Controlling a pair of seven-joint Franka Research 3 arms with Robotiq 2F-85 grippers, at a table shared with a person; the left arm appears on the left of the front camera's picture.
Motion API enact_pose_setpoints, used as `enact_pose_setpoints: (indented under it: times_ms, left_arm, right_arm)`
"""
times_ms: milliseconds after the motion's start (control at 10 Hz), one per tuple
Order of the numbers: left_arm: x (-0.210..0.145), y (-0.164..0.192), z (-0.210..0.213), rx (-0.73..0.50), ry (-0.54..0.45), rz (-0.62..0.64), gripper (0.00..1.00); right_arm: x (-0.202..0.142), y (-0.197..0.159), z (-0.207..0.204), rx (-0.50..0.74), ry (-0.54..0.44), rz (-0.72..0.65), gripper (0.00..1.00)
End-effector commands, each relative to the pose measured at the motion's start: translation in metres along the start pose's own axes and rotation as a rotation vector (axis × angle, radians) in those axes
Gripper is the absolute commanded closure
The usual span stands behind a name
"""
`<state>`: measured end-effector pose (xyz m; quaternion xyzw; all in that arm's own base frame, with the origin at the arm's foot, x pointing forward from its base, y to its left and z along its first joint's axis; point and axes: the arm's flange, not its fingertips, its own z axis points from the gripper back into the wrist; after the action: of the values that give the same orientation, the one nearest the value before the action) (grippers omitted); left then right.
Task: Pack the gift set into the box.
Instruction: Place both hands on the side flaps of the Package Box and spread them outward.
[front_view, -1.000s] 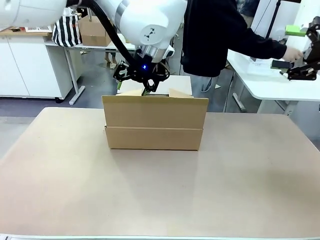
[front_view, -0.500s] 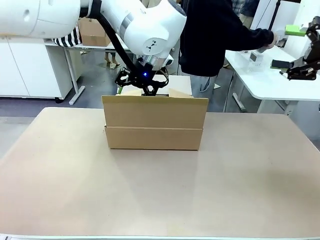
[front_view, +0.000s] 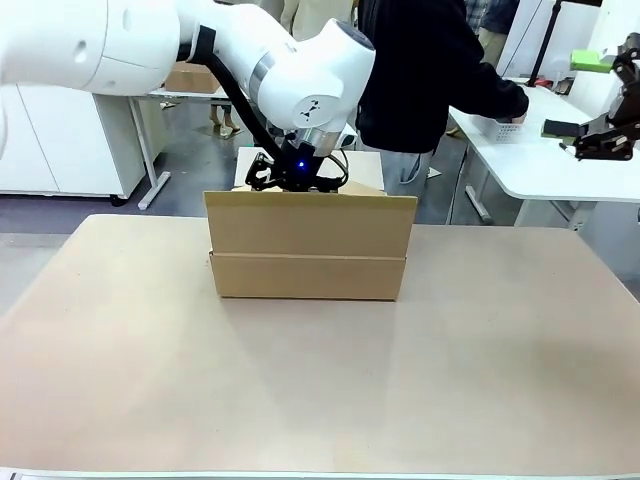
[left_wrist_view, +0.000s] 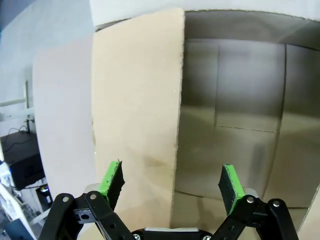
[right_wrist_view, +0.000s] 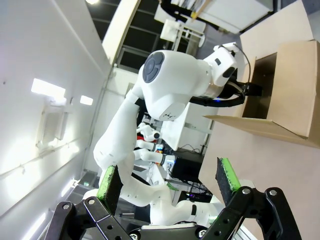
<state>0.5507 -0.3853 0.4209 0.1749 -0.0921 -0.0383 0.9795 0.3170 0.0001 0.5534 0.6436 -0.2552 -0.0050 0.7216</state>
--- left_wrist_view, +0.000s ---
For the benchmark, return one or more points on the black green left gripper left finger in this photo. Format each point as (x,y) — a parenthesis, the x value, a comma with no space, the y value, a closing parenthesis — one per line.
(108,176)

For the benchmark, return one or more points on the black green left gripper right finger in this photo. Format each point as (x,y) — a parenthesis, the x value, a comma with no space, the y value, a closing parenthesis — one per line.
(231,185)

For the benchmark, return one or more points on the brown cardboard shipping box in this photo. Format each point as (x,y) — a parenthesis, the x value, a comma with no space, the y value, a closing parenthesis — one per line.
(137,87)

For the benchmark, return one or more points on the black equipment case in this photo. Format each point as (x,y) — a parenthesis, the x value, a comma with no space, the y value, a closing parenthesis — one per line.
(22,160)

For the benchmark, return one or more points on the white leaning panel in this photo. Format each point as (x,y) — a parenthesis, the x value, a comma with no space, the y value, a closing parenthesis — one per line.
(15,212)

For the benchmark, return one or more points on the white metal rack frame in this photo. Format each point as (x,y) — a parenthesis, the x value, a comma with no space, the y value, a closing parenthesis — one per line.
(15,110)

